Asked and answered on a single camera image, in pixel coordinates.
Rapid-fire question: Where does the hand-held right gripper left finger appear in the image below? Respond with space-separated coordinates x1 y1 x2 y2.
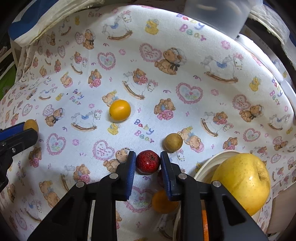
27 151 137 241

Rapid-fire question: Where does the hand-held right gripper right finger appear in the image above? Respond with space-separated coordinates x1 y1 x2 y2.
160 151 270 241

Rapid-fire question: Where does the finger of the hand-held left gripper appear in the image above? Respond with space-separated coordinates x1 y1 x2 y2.
0 122 25 141
0 128 39 163

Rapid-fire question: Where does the small yellow kumquat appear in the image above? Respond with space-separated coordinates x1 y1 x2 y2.
109 99 131 122
23 119 39 133

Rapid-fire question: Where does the red hawthorn berry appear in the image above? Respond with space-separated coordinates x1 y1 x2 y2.
135 150 161 174

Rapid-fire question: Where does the orange tangerine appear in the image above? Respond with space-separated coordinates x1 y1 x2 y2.
201 209 210 241
152 189 181 214

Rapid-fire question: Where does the brown longan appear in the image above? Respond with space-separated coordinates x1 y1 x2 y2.
164 133 183 153

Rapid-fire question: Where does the cream round plate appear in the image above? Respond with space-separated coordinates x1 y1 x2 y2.
172 150 273 241

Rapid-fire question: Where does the large yellow apple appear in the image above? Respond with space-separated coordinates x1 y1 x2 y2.
210 153 271 217

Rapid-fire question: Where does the striped blanket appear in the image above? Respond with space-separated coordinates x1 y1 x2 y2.
8 0 296 66

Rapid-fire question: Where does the white power strip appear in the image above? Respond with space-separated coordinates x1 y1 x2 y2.
279 76 296 100

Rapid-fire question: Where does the clear lidded plastic container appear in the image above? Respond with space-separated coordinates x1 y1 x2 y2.
184 0 253 39

